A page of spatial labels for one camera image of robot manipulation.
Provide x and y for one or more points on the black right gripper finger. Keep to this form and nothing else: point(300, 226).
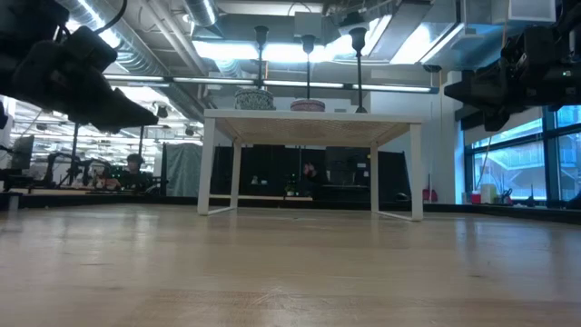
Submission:
point(497, 119)
point(485, 91)

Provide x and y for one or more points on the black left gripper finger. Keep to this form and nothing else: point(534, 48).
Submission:
point(113, 113)

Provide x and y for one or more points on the blue leaf-patterned candle tin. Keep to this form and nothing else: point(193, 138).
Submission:
point(254, 100)

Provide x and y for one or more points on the pink patterned candle tin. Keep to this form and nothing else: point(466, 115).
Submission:
point(308, 106)

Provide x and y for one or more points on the medium black candlestick holder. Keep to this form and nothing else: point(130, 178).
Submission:
point(308, 43)

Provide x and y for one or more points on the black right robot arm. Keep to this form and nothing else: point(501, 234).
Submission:
point(572, 13)

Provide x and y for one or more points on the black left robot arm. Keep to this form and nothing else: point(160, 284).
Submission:
point(22, 27)

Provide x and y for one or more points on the person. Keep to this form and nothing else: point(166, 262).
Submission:
point(134, 160)
point(313, 175)

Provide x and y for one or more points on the white plastic jug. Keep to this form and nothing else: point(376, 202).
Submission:
point(489, 194)

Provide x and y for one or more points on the red container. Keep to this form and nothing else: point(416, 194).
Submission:
point(475, 198)

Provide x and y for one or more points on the grey fabric cover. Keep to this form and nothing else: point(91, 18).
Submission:
point(181, 170)

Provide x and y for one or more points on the dark computer monitor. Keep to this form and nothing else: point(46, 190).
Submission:
point(22, 152)

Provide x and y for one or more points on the red bag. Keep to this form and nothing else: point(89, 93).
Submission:
point(430, 196)

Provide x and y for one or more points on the white perforated shelf riser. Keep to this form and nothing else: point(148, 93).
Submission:
point(318, 117)

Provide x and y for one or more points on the long ceiling light bar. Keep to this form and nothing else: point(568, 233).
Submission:
point(295, 84)

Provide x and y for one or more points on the black aluminium table frame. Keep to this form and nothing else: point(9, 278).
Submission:
point(499, 211)

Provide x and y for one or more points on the silver round air duct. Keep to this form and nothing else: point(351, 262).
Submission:
point(202, 11)

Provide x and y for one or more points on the black partition wall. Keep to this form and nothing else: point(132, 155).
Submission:
point(349, 168)

